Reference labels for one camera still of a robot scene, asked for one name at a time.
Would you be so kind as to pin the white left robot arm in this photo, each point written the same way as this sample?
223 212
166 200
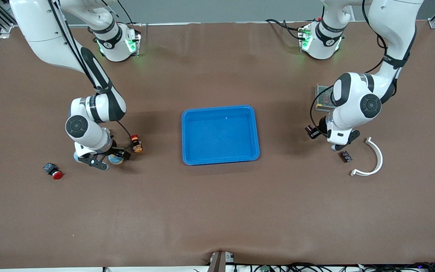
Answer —
357 102

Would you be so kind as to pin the metal table edge bracket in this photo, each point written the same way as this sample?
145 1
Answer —
219 261

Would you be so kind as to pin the metal mesh power supply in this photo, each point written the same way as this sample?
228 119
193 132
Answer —
321 99

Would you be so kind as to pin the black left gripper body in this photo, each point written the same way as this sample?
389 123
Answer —
320 128

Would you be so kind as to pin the red push button switch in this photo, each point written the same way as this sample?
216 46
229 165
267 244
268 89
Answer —
53 170

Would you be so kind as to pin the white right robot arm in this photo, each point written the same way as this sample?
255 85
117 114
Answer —
43 30

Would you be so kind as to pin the white curved plastic piece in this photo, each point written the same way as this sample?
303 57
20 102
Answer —
379 162

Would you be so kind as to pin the blue plastic tray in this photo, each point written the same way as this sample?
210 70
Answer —
221 136

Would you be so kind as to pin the orange red emergency stop switch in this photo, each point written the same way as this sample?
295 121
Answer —
137 145

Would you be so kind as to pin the blue bell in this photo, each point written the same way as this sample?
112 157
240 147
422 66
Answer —
116 161
76 156

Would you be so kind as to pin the brown table mat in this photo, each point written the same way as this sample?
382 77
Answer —
217 211

